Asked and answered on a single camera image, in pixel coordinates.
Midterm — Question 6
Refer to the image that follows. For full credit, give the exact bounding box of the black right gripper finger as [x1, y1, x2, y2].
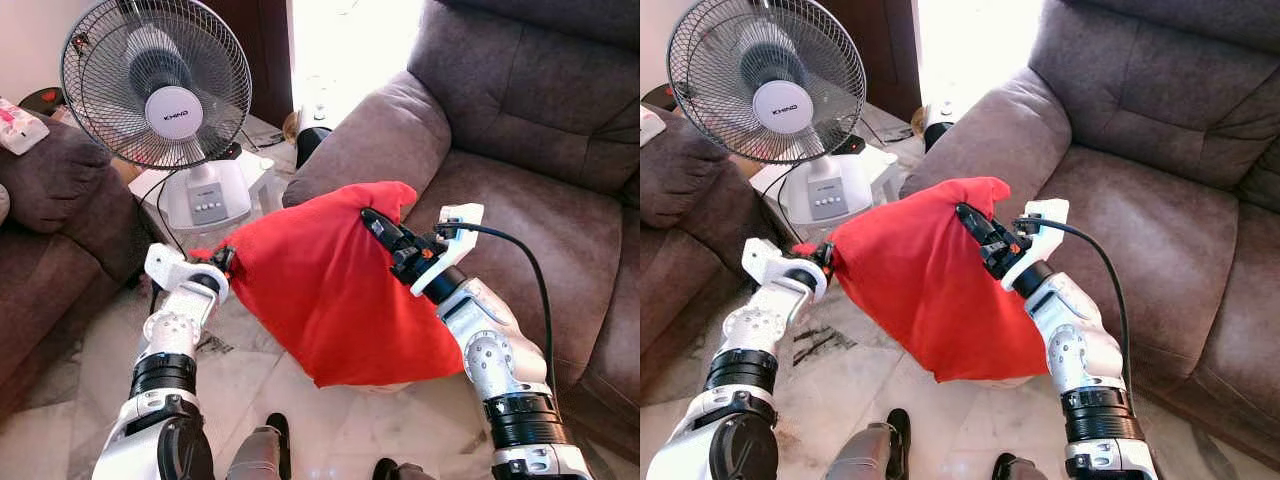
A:
[955, 203, 999, 244]
[360, 208, 406, 251]

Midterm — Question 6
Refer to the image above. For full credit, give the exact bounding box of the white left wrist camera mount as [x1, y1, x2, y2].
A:
[145, 243, 229, 301]
[742, 238, 829, 301]

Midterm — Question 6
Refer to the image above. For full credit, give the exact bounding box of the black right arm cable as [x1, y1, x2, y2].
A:
[450, 222, 557, 401]
[1015, 215, 1131, 391]

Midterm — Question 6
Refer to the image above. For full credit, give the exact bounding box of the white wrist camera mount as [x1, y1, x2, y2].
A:
[1003, 198, 1069, 291]
[145, 243, 229, 301]
[415, 203, 486, 298]
[742, 238, 829, 301]

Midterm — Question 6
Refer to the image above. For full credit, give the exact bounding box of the grey left robot leg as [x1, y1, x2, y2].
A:
[225, 412, 293, 480]
[825, 408, 911, 480]

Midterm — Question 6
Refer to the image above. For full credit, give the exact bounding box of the small brown fabric sofa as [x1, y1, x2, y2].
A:
[0, 110, 151, 416]
[640, 105, 771, 401]

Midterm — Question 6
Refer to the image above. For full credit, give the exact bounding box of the white table fan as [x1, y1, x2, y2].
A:
[667, 0, 871, 226]
[60, 0, 256, 233]

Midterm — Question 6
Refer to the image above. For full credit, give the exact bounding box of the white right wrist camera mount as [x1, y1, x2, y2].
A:
[415, 203, 486, 298]
[1003, 198, 1069, 291]

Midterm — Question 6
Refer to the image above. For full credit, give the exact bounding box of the large brown fabric sofa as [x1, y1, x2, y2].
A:
[900, 0, 1280, 451]
[283, 0, 641, 461]

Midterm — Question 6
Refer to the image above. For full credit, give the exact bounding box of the red pillow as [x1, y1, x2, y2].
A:
[790, 177, 1051, 384]
[190, 180, 466, 389]

